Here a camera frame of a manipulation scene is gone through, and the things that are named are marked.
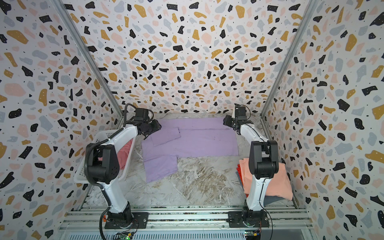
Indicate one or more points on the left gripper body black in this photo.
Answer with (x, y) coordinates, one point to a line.
(150, 129)

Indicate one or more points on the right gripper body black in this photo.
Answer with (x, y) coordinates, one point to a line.
(229, 121)

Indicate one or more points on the lilac purple t-shirt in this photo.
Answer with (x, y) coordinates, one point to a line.
(186, 138)

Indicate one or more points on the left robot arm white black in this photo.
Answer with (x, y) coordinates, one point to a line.
(112, 192)

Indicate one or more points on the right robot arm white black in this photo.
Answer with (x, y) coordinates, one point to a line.
(263, 165)

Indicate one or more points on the pink red t-shirt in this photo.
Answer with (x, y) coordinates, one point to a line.
(123, 154)

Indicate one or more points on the folded salmon pink t-shirt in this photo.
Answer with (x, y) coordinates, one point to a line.
(279, 186)

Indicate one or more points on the left green circuit board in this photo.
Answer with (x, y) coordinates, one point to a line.
(124, 236)

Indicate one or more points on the green circuit board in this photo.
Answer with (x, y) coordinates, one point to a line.
(124, 236)
(253, 235)

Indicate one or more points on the white perforated vent strip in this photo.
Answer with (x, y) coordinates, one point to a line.
(185, 235)

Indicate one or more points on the right green circuit board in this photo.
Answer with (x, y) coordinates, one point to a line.
(253, 235)

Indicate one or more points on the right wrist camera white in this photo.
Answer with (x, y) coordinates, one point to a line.
(235, 111)

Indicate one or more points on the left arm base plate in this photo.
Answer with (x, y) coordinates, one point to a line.
(127, 221)

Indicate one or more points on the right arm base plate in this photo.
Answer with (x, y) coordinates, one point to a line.
(253, 219)

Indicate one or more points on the aluminium mounting rail frame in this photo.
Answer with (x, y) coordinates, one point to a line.
(287, 223)

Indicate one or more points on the right corner aluminium post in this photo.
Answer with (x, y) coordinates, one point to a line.
(312, 4)

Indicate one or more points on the corner aluminium post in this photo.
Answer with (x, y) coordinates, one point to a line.
(312, 4)
(64, 15)

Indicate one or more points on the left corner aluminium post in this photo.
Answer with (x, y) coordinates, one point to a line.
(64, 15)

